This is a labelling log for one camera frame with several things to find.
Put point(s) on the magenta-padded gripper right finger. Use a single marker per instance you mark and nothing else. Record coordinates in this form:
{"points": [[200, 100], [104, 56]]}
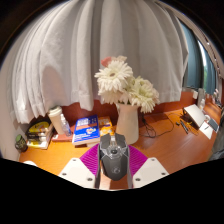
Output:
{"points": [[151, 171]]}

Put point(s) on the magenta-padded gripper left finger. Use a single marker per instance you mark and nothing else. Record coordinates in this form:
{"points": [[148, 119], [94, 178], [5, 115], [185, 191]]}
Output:
{"points": [[75, 171]]}

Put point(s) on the grey black computer mouse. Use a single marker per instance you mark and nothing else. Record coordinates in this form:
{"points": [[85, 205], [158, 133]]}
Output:
{"points": [[114, 160]]}

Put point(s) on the flat red book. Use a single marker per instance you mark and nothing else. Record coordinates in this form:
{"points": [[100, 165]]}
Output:
{"points": [[61, 137]]}

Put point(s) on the blue cover book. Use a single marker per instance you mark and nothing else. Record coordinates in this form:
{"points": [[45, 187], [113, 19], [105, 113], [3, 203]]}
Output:
{"points": [[86, 130]]}

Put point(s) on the black book yellow lettering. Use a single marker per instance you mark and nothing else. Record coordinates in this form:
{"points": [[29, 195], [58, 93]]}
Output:
{"points": [[39, 139]]}

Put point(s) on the black book white lettering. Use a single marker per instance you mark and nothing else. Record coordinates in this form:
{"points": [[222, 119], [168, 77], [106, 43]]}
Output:
{"points": [[39, 135]]}

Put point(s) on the white ceramic jug vase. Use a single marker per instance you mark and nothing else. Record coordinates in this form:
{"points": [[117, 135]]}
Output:
{"points": [[128, 123]]}

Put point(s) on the black pen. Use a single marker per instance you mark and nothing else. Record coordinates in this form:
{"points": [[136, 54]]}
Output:
{"points": [[184, 126]]}

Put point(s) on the orange yellow cover book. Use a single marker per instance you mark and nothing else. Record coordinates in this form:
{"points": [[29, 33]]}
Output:
{"points": [[105, 125]]}

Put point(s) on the dark green mug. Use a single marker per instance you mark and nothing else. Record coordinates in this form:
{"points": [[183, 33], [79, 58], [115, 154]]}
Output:
{"points": [[20, 143]]}

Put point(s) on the white paper sheet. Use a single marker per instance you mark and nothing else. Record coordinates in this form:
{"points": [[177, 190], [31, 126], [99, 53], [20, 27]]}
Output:
{"points": [[206, 130]]}

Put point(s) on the white laptop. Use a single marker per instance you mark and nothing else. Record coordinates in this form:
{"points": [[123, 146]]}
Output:
{"points": [[195, 115]]}

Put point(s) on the black keyboard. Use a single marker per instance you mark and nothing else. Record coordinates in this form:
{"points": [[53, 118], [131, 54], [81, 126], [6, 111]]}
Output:
{"points": [[213, 125]]}

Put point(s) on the white flower bouquet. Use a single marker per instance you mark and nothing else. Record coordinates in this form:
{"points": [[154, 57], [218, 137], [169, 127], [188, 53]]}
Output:
{"points": [[126, 85]]}

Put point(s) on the dark teal window curtain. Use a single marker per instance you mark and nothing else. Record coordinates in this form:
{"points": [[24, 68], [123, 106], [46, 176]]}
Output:
{"points": [[210, 76], [193, 60]]}

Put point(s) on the white pleated curtain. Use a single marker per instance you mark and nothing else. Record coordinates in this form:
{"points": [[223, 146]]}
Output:
{"points": [[100, 50]]}

